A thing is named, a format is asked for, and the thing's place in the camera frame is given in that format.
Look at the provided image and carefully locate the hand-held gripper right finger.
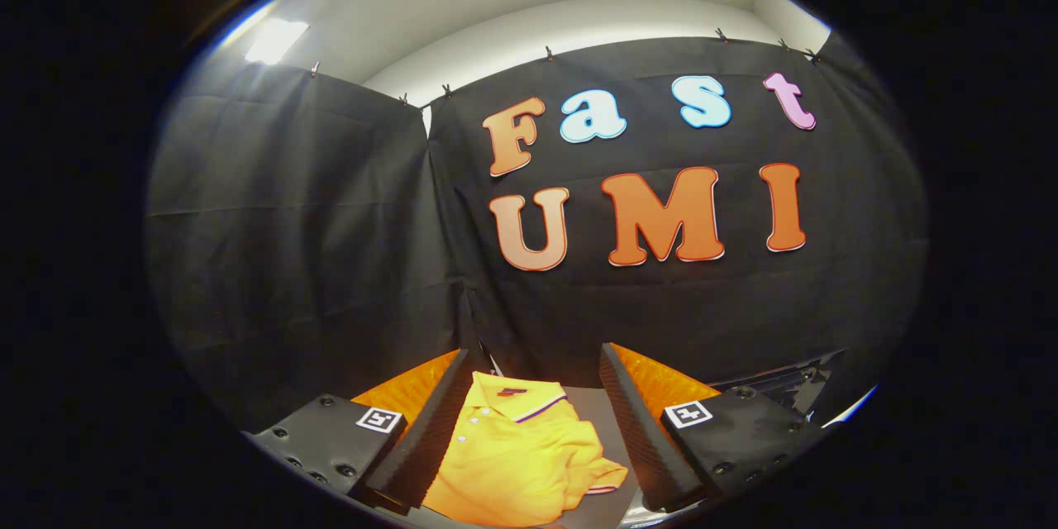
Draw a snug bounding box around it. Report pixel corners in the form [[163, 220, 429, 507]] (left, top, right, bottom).
[[599, 342, 829, 515]]

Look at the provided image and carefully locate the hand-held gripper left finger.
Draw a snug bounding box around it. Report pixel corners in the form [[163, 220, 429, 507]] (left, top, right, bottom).
[[244, 347, 472, 513]]

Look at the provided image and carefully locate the yellow polo shirt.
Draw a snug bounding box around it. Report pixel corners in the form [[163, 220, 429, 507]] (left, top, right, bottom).
[[422, 372, 629, 528]]

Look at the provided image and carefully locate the grey washing machine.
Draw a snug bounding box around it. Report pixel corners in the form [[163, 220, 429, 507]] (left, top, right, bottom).
[[711, 350, 848, 424]]

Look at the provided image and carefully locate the grey flat board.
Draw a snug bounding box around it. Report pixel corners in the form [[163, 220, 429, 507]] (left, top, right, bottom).
[[488, 380, 650, 529]]

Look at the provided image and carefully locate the black backdrop cloth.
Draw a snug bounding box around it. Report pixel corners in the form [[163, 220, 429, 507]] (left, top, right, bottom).
[[147, 29, 927, 435]]

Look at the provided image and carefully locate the row of small black clips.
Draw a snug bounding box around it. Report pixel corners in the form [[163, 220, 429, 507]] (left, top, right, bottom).
[[310, 27, 823, 106]]

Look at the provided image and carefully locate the ceiling light panel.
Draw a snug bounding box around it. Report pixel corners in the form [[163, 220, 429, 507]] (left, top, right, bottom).
[[244, 18, 311, 65]]

